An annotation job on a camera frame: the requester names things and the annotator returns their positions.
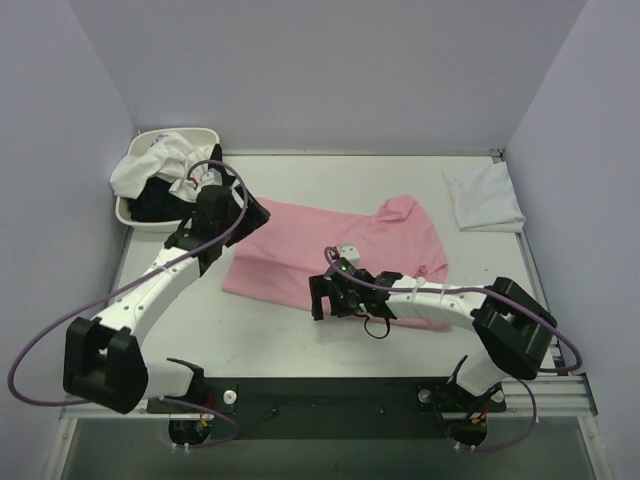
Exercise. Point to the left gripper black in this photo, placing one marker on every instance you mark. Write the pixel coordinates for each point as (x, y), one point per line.
(216, 163)

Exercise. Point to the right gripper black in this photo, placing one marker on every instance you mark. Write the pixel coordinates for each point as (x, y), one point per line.
(325, 293)

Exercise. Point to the pink t shirt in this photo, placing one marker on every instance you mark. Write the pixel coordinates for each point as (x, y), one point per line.
(274, 263)

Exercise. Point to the white plastic basket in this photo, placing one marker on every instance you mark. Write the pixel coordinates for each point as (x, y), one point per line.
(200, 137)

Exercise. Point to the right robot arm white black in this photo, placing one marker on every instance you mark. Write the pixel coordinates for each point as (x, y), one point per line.
(514, 330)

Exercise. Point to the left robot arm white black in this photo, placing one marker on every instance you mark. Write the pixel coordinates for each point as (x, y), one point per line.
(103, 361)

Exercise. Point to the black t shirt in basket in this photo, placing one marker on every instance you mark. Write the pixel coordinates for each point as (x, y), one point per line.
(155, 204)

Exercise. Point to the white t shirt in basket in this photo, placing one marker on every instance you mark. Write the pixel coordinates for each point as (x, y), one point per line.
(169, 158)

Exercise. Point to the folded white t shirt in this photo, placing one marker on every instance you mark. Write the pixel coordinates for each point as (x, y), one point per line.
(483, 199)

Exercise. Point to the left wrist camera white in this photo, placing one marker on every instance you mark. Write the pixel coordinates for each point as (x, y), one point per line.
(209, 178)

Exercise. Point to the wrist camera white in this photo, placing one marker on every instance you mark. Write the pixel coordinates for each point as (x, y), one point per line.
(348, 252)
(209, 178)

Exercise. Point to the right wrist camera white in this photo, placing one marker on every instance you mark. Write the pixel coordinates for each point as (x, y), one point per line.
(348, 252)

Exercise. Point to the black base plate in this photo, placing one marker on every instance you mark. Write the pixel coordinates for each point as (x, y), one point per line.
(359, 408)

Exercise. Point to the aluminium front rail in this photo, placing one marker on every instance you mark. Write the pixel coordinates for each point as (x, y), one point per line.
(556, 396)

